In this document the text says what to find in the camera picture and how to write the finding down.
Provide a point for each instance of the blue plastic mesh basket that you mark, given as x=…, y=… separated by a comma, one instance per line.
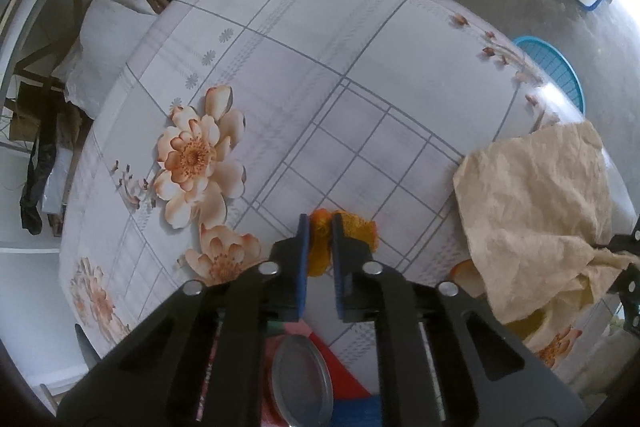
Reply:
x=550, y=67

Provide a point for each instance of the floral printed tablecloth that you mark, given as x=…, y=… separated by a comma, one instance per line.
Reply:
x=350, y=32

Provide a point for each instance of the black cloth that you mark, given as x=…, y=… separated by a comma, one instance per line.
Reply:
x=35, y=177

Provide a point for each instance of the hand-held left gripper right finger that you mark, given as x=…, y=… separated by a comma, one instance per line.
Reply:
x=337, y=267

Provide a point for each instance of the brown paper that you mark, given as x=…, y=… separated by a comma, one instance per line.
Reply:
x=530, y=207

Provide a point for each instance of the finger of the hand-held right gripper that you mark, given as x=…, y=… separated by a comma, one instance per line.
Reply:
x=625, y=279
x=622, y=244

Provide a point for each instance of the red metal can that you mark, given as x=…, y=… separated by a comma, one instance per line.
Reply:
x=300, y=382

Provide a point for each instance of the white pillow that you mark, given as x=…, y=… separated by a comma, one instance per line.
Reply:
x=105, y=47

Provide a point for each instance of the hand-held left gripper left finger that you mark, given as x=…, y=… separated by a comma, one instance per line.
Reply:
x=302, y=267

